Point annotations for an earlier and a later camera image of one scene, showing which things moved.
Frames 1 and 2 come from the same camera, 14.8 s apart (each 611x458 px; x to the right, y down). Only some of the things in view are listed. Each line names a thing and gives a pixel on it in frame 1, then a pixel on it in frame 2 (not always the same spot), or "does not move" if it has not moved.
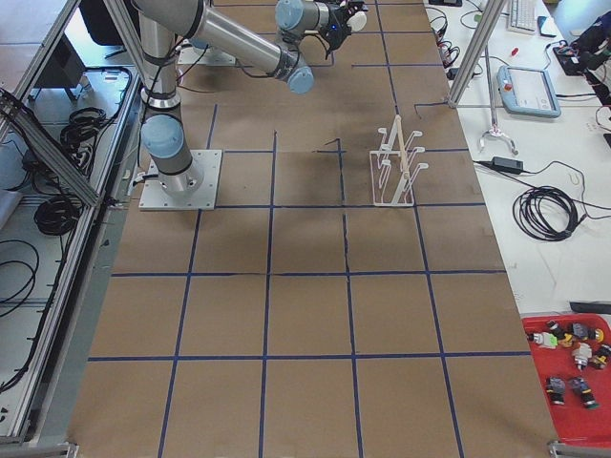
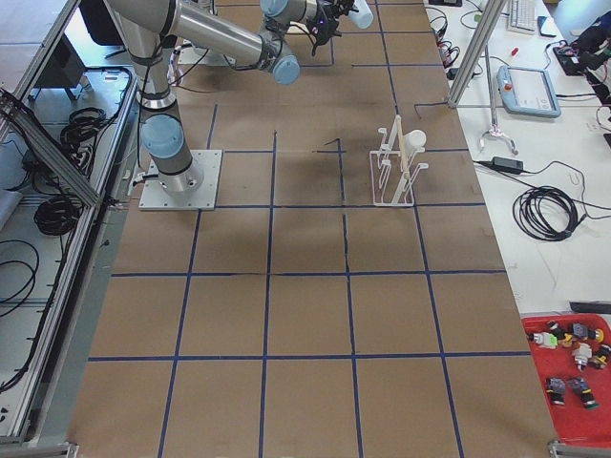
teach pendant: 527,91 does not move
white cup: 357,21 -> 414,141
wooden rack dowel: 403,156 does not move
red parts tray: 572,357 does not move
